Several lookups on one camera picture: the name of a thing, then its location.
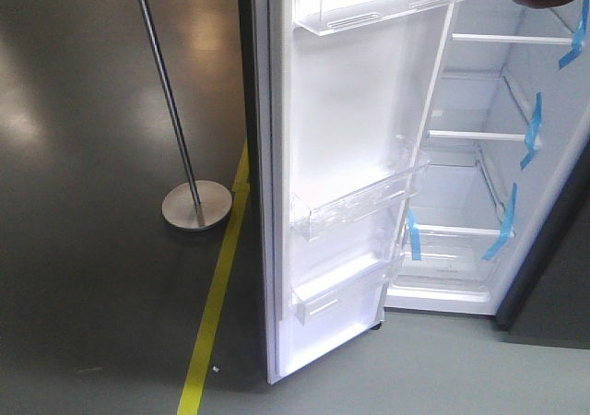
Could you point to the white fridge interior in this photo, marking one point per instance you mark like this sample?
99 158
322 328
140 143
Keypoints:
509 120

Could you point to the metal sign stand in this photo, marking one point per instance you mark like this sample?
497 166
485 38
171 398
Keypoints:
196 205

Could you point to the white fridge door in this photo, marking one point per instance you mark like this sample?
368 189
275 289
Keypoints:
337 95

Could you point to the dark grey fridge door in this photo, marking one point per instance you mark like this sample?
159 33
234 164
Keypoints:
548 302

